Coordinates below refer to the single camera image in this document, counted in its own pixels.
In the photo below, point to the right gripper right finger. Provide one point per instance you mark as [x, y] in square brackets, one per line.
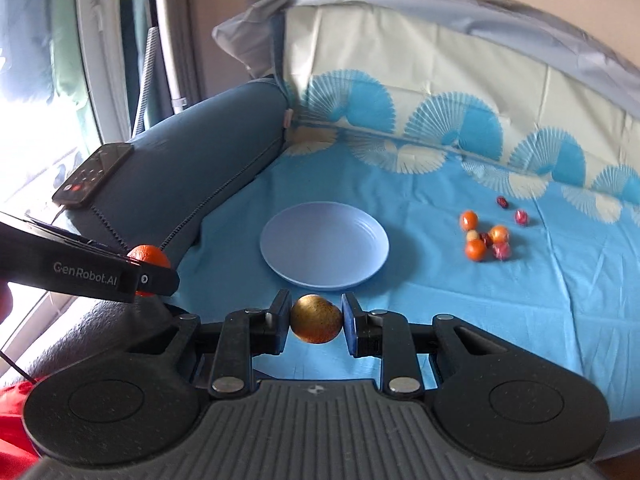
[386, 336]

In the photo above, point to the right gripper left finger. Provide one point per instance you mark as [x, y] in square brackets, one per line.
[243, 335]

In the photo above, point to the yellow-brown round fruit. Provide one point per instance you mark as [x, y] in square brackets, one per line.
[315, 320]

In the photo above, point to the orange small fruit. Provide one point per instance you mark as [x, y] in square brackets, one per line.
[468, 220]
[499, 234]
[475, 250]

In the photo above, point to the pink red fruit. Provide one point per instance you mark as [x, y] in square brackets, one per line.
[501, 251]

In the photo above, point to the left hand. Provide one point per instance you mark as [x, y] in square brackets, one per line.
[6, 301]

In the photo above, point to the black smartphone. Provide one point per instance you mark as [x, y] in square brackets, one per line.
[79, 189]

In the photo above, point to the light blue plate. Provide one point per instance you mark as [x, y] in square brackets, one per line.
[324, 245]

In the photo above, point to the dark red small fruit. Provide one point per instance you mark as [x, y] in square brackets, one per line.
[486, 239]

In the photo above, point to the blue sofa armrest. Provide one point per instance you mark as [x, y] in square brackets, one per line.
[184, 168]

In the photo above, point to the dark red fruit far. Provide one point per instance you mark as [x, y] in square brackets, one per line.
[502, 202]

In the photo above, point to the grey crumpled sheet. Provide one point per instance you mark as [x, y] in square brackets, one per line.
[248, 37]

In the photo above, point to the garment steamer stand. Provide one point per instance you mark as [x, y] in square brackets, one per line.
[169, 60]

